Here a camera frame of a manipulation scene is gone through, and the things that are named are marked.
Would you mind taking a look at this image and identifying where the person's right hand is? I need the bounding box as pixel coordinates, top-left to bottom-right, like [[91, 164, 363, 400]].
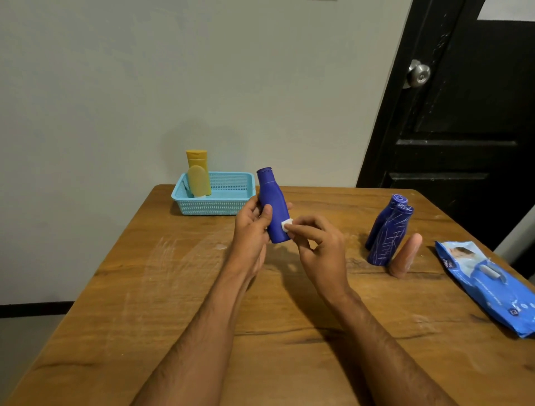
[[284, 215, 350, 302]]

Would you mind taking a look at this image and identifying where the person's left hand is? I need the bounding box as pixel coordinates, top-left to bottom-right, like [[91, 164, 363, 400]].
[[227, 194, 294, 281]]

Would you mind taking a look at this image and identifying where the small blue patterned bottle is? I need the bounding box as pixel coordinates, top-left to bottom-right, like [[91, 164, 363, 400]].
[[256, 167, 292, 245]]

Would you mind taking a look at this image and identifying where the blue plastic basket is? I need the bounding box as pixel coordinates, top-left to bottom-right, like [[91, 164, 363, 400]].
[[171, 171, 256, 216]]

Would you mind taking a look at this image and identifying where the pale yellow rounded bottle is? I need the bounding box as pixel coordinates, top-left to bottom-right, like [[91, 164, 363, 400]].
[[187, 165, 208, 198]]

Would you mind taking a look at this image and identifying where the peach pink bottle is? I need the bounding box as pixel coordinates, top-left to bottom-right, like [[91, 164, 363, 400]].
[[388, 233, 424, 280]]

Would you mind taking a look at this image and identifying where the yellow capped bottle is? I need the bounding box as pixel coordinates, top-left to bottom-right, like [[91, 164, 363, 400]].
[[186, 149, 212, 196]]

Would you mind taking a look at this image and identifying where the blue wet wipes pack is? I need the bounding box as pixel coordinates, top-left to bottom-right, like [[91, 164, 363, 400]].
[[434, 240, 535, 339]]

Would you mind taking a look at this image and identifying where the person's right forearm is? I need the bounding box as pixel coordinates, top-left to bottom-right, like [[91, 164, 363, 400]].
[[328, 286, 459, 406]]

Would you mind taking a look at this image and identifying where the person's left forearm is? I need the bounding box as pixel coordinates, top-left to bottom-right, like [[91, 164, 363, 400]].
[[132, 267, 262, 406]]

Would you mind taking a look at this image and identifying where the wooden table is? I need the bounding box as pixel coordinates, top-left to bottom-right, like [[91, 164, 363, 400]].
[[4, 184, 535, 406]]

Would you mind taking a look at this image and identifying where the black open door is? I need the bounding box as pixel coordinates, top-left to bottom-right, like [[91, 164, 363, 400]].
[[512, 244, 535, 279]]

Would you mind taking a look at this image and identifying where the black panel door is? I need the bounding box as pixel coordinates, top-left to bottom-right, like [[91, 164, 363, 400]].
[[356, 0, 535, 252]]

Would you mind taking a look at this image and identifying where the silver door knob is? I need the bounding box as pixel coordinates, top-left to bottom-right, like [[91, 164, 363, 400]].
[[403, 59, 432, 89]]

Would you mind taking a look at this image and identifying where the black baseboard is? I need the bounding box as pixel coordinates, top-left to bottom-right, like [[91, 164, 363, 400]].
[[0, 301, 75, 320]]

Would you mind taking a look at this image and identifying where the white paper sheet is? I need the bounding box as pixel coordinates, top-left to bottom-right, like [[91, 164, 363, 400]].
[[476, 0, 535, 22]]

